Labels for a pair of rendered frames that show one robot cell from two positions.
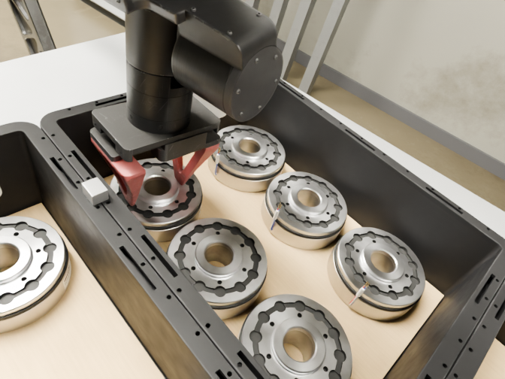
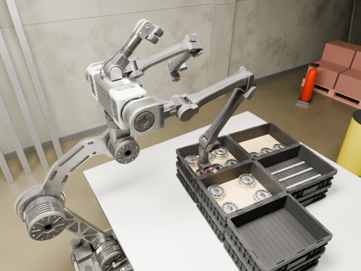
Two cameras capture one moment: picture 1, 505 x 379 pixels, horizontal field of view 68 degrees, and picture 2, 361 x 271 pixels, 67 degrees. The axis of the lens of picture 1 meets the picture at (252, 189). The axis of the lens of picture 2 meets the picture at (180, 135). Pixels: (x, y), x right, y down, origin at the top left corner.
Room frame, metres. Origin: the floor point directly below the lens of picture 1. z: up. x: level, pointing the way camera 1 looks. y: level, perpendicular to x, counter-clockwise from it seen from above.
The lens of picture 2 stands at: (-0.22, 1.26, 2.02)
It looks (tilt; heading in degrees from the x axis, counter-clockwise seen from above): 35 degrees down; 300
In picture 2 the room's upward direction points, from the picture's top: 1 degrees clockwise
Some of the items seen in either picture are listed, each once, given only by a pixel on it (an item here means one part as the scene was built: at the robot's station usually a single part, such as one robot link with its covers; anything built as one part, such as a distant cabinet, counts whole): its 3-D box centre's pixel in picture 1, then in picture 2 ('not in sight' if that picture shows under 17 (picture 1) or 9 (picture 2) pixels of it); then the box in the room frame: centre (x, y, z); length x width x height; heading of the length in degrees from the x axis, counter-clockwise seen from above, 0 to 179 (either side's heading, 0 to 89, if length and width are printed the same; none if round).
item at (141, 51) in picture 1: (168, 34); (204, 150); (0.28, 0.10, 1.04); 0.07 x 0.06 x 0.07; 63
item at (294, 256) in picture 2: not in sight; (278, 228); (-0.22, 0.31, 0.92); 0.40 x 0.30 x 0.02; 55
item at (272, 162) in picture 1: (249, 150); (192, 160); (0.39, 0.02, 0.86); 0.10 x 0.10 x 0.01
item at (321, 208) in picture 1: (308, 198); not in sight; (0.33, -0.07, 0.86); 0.05 x 0.05 x 0.01
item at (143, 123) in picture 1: (159, 98); (203, 158); (0.28, 0.10, 0.98); 0.10 x 0.07 x 0.07; 144
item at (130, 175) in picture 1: (141, 165); (204, 169); (0.26, 0.11, 0.91); 0.07 x 0.07 x 0.09; 54
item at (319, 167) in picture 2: not in sight; (293, 172); (-0.20, -0.19, 0.87); 0.40 x 0.30 x 0.11; 55
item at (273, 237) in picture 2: not in sight; (275, 234); (-0.22, 0.31, 0.87); 0.40 x 0.30 x 0.11; 55
